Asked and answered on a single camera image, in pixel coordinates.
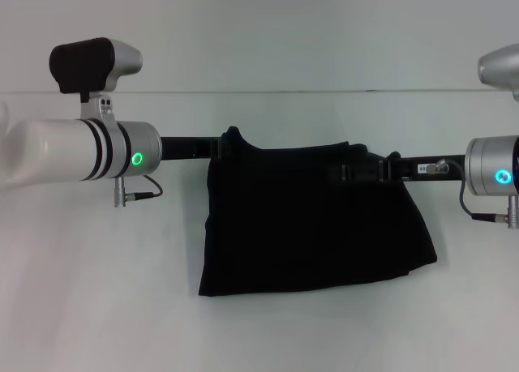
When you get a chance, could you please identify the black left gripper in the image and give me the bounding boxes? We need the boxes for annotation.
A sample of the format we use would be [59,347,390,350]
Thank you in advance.
[159,135,228,163]

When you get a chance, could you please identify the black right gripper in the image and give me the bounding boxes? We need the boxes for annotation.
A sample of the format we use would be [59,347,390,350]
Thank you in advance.
[331,154,468,186]

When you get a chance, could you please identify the black shirt with FREE print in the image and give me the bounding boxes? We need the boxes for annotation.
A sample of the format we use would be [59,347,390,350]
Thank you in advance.
[197,125,440,297]

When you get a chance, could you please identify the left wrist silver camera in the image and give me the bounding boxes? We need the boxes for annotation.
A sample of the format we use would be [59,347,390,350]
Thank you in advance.
[49,36,144,124]

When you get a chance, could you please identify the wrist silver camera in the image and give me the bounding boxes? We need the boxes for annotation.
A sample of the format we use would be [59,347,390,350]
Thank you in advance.
[477,43,519,103]
[49,36,144,124]

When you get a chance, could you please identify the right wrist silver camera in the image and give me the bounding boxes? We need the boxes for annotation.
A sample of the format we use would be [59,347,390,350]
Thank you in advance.
[477,43,519,103]

